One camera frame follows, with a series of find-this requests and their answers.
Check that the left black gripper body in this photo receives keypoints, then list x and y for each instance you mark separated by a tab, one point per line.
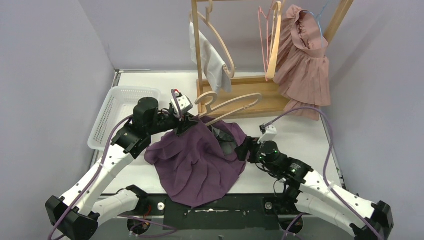
185	122

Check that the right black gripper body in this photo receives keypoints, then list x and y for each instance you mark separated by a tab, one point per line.
254	147

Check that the purple garment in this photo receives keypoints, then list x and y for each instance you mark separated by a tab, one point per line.
200	165

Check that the white skirt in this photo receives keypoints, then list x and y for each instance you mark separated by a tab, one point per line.
213	66

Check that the pink garment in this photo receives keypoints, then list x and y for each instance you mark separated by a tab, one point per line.
302	68

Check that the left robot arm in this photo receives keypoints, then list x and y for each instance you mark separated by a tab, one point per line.
79	212

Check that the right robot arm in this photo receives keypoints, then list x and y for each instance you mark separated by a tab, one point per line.
308	192

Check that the wooden hanger rack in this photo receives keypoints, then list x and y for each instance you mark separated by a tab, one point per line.
272	102

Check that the thick wooden hanger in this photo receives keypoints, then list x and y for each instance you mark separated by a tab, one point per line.
275	38

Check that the white plastic basket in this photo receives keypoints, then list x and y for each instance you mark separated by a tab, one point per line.
118	104

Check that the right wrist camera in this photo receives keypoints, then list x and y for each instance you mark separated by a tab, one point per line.
269	132

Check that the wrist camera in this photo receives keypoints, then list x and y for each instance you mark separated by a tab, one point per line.
269	132
180	103

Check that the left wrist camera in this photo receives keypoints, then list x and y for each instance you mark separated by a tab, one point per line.
180	103

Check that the pink wire hanger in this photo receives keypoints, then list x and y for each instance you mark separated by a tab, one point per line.
264	40

